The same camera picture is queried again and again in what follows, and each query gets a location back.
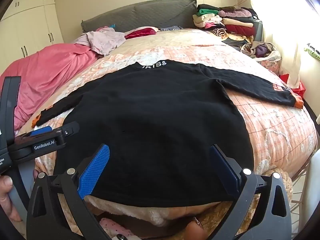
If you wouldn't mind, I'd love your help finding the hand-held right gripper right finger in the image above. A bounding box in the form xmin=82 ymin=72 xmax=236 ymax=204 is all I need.
xmin=207 ymin=144 xmax=293 ymax=240

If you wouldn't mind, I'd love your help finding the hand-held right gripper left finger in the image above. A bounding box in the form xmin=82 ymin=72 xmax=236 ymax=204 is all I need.
xmin=26 ymin=144 xmax=113 ymax=240

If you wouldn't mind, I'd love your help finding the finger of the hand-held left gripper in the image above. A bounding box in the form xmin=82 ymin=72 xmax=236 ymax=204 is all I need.
xmin=30 ymin=127 xmax=54 ymax=138
xmin=54 ymin=121 xmax=80 ymax=140

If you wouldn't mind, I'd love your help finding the black sweater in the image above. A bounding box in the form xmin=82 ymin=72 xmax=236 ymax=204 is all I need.
xmin=32 ymin=59 xmax=304 ymax=207

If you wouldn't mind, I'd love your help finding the white bag of clothes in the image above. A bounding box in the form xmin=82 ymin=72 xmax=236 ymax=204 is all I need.
xmin=241 ymin=41 xmax=282 ymax=62

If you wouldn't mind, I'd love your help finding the pile of folded clothes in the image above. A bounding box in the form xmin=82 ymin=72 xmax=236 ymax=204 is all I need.
xmin=192 ymin=4 xmax=260 ymax=43

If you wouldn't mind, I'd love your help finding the person's left hand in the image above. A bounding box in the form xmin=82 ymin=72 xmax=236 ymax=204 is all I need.
xmin=0 ymin=175 xmax=23 ymax=222

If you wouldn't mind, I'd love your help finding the person's right hand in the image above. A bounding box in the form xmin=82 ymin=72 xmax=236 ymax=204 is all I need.
xmin=186 ymin=217 xmax=208 ymax=240

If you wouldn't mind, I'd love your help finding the orange white patterned blanket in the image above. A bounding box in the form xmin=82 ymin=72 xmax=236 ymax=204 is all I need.
xmin=15 ymin=29 xmax=318 ymax=230

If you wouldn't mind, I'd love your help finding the pink dotted cloth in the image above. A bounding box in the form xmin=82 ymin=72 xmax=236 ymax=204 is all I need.
xmin=100 ymin=217 xmax=137 ymax=240

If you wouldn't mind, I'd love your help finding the pink quilt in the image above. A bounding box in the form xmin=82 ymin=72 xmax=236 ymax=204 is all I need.
xmin=0 ymin=43 xmax=100 ymax=130

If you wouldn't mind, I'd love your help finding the beige fluffy garment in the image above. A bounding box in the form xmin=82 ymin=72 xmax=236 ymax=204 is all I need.
xmin=57 ymin=167 xmax=294 ymax=240

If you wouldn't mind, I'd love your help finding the lilac garment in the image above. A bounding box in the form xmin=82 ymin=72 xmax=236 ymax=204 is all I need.
xmin=72 ymin=27 xmax=126 ymax=56

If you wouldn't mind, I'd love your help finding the white wardrobe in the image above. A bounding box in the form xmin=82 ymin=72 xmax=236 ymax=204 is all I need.
xmin=0 ymin=0 xmax=64 ymax=68

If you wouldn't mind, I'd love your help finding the floral pillow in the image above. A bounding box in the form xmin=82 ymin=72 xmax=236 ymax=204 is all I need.
xmin=260 ymin=59 xmax=280 ymax=77

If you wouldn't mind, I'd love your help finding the red cushion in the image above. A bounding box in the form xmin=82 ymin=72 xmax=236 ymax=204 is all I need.
xmin=124 ymin=27 xmax=159 ymax=40

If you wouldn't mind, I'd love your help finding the grey quilted headboard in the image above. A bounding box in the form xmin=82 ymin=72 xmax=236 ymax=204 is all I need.
xmin=81 ymin=0 xmax=198 ymax=33

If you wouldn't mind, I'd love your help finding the cream curtain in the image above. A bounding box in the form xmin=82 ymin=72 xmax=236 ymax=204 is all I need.
xmin=247 ymin=0 xmax=320 ymax=88

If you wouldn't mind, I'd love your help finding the blue patterned cloth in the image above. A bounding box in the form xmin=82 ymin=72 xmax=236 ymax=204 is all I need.
xmin=159 ymin=25 xmax=184 ymax=32

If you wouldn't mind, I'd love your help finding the green cloth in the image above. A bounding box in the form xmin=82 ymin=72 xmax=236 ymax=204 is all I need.
xmin=304 ymin=42 xmax=320 ymax=60

